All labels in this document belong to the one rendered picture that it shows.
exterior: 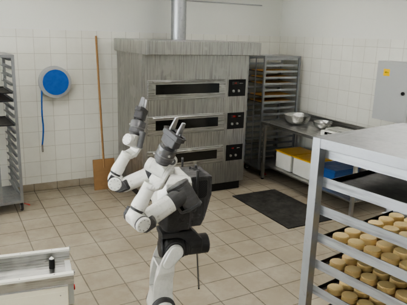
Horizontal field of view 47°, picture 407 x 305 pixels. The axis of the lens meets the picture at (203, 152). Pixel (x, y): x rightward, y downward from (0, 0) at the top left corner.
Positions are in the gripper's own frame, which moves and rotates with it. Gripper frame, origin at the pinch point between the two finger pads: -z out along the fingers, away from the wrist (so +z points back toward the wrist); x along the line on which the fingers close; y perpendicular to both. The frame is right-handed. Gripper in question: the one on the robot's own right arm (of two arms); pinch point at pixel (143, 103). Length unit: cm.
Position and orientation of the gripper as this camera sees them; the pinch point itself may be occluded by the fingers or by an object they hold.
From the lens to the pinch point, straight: 278.0
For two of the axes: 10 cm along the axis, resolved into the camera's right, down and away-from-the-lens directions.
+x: -1.4, -1.5, -9.8
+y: -9.7, -2.0, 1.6
